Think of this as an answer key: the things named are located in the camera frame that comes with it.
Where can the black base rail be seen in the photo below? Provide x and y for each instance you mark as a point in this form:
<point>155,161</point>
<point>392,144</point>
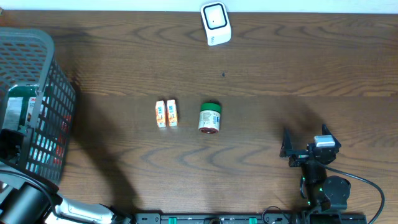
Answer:
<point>269,217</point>

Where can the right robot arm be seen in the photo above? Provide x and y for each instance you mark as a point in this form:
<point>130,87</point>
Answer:
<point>327,195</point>

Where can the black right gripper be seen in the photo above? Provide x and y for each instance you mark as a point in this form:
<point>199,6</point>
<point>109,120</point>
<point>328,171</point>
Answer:
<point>288,150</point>

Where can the orange tissue pack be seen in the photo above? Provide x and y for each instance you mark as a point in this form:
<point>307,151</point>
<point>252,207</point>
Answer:
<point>160,114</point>
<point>172,113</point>

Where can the white barcode scanner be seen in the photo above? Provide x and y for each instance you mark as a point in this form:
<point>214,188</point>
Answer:
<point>216,23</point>

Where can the white green packet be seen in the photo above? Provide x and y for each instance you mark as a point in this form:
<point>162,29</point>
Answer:
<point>20,106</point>

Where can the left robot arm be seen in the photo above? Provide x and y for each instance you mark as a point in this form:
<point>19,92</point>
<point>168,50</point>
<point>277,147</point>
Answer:
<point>30,198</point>

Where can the grey plastic mesh basket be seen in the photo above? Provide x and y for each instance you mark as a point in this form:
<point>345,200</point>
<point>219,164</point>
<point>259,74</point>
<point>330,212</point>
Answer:
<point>28,59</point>

